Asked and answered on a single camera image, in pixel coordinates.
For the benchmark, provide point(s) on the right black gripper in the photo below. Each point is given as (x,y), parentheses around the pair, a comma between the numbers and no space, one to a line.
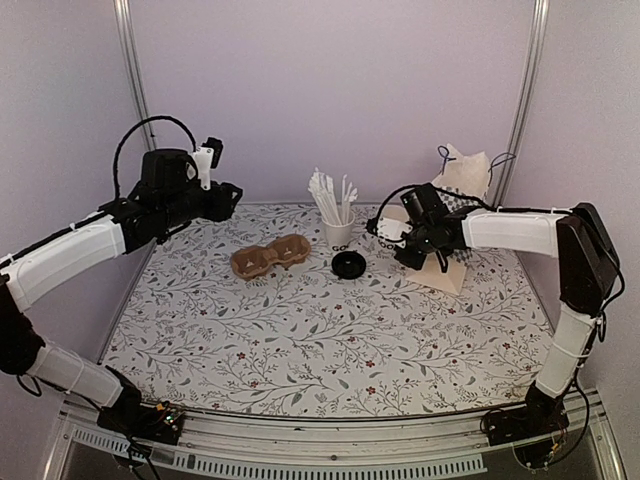
(415,262)

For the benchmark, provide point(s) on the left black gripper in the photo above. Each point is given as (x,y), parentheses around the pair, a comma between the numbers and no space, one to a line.
(222,207)

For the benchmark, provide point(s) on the white paper coffee cup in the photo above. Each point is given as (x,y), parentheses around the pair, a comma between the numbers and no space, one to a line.
(395,212)

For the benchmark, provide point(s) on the brown cardboard cup carrier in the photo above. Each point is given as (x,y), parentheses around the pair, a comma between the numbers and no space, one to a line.
(255,261)

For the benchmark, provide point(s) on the checkered paper takeout bag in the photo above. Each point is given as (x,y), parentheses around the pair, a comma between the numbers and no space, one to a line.
(460,175)

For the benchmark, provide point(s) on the black plastic cup lid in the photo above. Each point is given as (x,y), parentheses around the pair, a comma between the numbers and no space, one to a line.
(348,265)

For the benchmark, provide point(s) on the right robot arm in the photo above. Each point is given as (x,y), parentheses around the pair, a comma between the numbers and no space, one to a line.
(587,280)

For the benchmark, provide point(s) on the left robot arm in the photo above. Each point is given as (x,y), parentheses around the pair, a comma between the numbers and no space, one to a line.
(175,189)

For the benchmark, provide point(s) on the white cup holding straws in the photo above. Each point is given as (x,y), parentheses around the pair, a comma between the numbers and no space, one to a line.
(338,237)

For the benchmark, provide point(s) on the bundle of white wrapped straws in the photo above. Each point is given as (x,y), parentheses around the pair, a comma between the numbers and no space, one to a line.
(334,207)

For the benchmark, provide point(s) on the floral patterned table mat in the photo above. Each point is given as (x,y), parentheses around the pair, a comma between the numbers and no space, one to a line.
(299,341)

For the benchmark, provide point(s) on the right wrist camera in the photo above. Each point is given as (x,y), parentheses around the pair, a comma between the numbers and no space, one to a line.
(389,230)

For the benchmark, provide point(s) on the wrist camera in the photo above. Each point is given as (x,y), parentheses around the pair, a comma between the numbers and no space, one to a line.
(389,230)
(206,158)

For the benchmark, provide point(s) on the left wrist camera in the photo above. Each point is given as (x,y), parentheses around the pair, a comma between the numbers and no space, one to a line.
(206,158)

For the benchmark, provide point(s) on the front aluminium rail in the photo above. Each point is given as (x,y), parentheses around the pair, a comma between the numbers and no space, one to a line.
(218,445)

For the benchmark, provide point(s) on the left aluminium frame post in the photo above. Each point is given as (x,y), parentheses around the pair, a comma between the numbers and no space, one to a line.
(125,30)

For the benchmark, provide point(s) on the aluminium frame post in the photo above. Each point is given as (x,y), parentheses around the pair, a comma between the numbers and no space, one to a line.
(125,30)
(531,68)

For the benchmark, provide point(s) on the right aluminium frame post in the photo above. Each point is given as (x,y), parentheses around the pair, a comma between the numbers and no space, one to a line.
(531,68)

